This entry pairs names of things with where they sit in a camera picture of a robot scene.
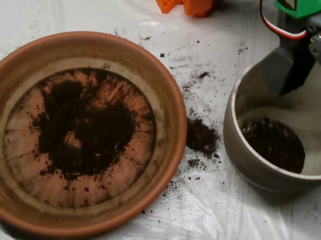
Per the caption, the clear plastic sheet cover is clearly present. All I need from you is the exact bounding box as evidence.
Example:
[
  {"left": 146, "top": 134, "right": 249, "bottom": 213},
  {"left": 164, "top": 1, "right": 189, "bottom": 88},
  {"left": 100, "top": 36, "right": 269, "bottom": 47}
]
[{"left": 0, "top": 0, "right": 321, "bottom": 240}]

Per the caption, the white ceramic pot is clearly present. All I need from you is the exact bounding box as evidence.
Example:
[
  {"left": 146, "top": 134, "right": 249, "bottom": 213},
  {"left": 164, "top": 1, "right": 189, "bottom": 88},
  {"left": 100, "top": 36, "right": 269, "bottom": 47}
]
[{"left": 211, "top": 40, "right": 321, "bottom": 212}]

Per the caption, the spilled dark soil pile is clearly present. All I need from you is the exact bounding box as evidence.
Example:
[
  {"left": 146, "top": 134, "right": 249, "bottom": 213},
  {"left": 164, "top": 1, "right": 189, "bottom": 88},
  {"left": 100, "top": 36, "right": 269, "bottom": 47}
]
[{"left": 182, "top": 117, "right": 224, "bottom": 160}]

